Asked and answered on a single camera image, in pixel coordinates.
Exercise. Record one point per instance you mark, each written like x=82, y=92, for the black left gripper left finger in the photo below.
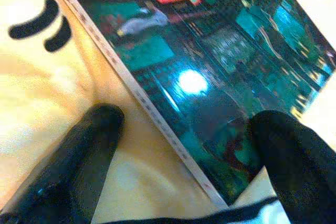
x=65, y=169

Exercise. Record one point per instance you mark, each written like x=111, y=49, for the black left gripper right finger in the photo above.
x=302, y=169

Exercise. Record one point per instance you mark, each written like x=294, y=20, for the yellow orange cartoon blanket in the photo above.
x=39, y=77

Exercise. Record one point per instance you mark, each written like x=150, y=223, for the dark green red book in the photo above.
x=210, y=64

